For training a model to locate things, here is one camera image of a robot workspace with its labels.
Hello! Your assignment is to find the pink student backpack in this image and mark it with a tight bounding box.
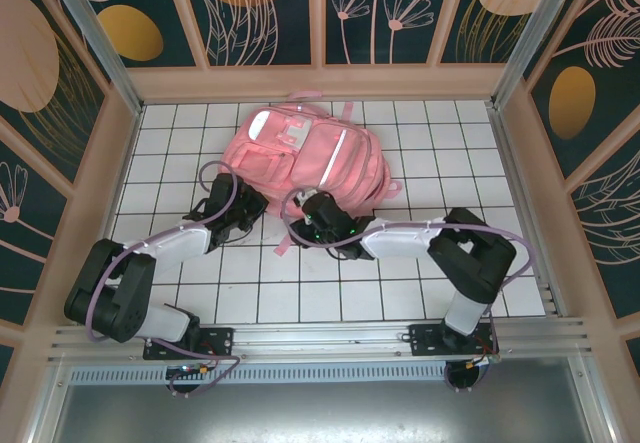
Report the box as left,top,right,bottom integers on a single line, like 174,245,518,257
222,89,402,260

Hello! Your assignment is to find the grey metal sheet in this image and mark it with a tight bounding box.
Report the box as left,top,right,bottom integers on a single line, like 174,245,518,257
29,382,616,443

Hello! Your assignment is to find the aluminium side rail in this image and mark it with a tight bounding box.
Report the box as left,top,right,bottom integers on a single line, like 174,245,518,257
77,105,144,325
487,105,559,322

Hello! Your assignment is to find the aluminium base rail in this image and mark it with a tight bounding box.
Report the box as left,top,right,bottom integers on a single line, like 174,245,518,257
47,316,594,364

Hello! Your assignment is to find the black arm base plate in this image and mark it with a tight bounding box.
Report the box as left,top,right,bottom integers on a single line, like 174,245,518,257
408,322,501,364
143,326,235,362

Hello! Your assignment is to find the perforated metal cable duct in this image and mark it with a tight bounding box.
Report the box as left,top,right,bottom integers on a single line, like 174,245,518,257
69,365,571,385

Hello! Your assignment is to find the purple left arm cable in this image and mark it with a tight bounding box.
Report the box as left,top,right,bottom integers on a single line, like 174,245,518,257
87,160,244,399

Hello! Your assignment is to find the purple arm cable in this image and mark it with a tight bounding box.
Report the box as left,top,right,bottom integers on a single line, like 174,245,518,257
282,187,536,395
87,160,244,399

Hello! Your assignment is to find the aluminium corner post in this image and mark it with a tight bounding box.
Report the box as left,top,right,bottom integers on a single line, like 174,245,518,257
489,0,586,109
42,0,144,114

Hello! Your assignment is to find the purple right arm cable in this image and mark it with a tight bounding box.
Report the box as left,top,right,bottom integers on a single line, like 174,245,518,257
282,187,536,395

